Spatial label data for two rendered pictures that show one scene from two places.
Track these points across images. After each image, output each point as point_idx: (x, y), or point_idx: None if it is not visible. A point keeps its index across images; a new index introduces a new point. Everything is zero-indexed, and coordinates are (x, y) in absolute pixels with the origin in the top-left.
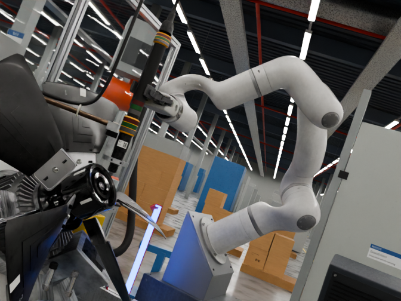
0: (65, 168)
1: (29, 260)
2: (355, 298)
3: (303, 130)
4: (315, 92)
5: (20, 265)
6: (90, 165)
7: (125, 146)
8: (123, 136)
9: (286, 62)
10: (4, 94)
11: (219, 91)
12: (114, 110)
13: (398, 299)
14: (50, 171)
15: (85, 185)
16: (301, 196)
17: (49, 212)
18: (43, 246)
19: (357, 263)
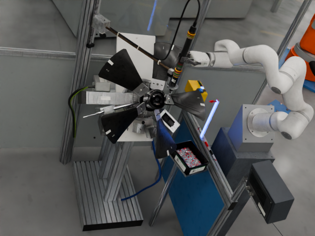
0: (145, 89)
1: (114, 125)
2: (256, 184)
3: None
4: (270, 72)
5: (109, 127)
6: (152, 91)
7: (174, 81)
8: (173, 77)
9: (257, 51)
10: (118, 64)
11: (230, 56)
12: None
13: (266, 194)
14: (139, 90)
15: (146, 99)
16: (289, 119)
17: (123, 111)
18: (122, 121)
19: (273, 169)
